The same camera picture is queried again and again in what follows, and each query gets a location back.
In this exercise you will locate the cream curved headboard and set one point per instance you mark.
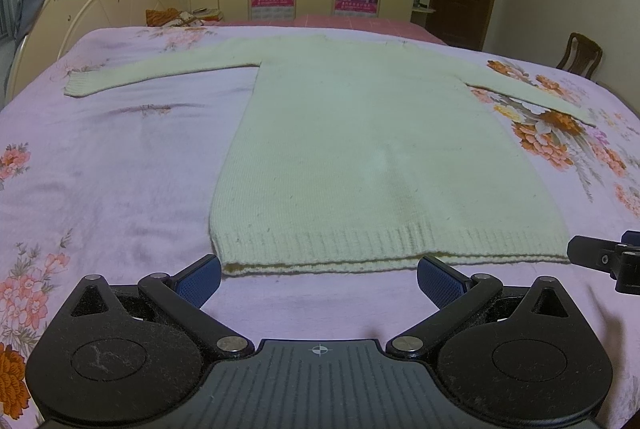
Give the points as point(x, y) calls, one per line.
point(61, 23)

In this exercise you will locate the lilac floral bed blanket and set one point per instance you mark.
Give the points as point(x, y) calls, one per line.
point(120, 184)

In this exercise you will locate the dark wooden chair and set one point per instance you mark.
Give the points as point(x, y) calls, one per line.
point(582, 56)

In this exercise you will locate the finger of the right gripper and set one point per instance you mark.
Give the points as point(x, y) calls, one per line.
point(617, 258)

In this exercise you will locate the cream knit sweater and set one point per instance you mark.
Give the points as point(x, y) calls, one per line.
point(361, 156)

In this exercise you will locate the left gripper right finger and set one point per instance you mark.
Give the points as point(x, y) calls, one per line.
point(459, 299)

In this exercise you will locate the orange patterned pillow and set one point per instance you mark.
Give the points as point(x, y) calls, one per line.
point(173, 17)

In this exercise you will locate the pink checked bedsheet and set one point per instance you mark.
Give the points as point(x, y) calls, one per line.
point(404, 30)

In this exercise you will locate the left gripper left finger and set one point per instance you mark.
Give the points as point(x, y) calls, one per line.
point(179, 298)

